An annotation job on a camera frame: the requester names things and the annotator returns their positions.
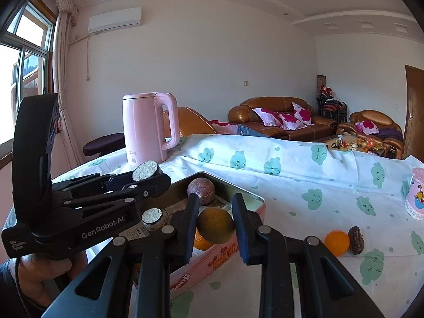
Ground brown passion fruit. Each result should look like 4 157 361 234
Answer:
178 178 207 205

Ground red floral blanket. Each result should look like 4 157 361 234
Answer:
209 120 239 136

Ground pink tin box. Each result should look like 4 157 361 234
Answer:
84 171 267 300

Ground dark brown round cake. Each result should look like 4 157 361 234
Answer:
348 226 365 255

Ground brown leather sofa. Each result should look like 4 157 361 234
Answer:
228 97 338 141

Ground dark purple stool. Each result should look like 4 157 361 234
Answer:
83 132 126 157

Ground brown leather armchair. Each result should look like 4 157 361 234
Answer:
336 110 405 160

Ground person's left hand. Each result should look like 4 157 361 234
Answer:
18 257 72 308

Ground blue jeans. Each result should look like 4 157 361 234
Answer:
238 123 272 138

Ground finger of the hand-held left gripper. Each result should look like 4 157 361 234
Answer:
63 167 172 220
51 171 138 203

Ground round sesame cake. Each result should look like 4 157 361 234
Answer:
142 208 165 231
132 161 159 182

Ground white air conditioner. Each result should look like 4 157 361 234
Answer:
88 7 142 34

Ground purple cloth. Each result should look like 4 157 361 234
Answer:
378 127 403 141

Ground yellow citrus fruit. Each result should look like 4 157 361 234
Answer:
197 207 236 244

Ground pink electric kettle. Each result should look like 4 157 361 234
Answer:
122 92 180 168

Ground pink cartoon cat tub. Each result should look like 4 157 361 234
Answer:
404 168 424 221

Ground coffee table with fruit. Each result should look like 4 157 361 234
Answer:
325 132 388 154

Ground small orange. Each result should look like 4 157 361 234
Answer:
324 229 351 257

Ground brown leather seat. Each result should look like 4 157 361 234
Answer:
162 107 217 138

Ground large orange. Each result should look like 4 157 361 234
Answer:
193 228 215 251

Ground stack of black chairs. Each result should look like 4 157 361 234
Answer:
317 94 348 122

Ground window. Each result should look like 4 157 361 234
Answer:
0 0 55 146

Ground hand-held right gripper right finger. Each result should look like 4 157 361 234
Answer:
231 193 386 318

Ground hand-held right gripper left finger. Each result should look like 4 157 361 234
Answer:
41 193 200 318

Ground light curtain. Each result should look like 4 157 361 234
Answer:
50 0 83 160

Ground cloud printed tablecloth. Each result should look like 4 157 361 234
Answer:
51 133 424 318

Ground red floral pillow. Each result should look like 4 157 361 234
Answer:
252 108 285 127
292 103 313 125
355 121 379 135
278 113 307 130

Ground brown wooden door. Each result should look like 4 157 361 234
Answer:
405 64 424 153

